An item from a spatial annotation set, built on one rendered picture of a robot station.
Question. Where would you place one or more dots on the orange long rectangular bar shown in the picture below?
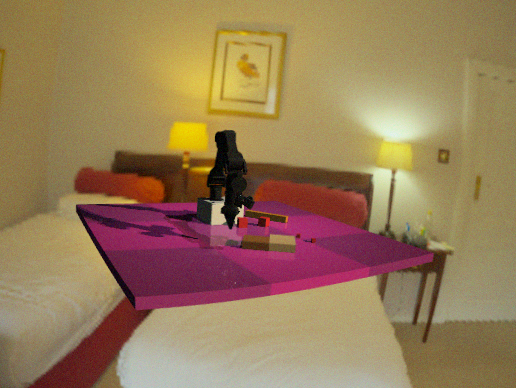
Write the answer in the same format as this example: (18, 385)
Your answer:
(273, 217)

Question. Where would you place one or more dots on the orange square block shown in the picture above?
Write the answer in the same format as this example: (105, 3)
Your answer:
(255, 242)

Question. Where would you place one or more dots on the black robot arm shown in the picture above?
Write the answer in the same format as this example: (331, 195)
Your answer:
(231, 160)

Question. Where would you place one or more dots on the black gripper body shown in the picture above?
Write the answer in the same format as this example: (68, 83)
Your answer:
(230, 207)

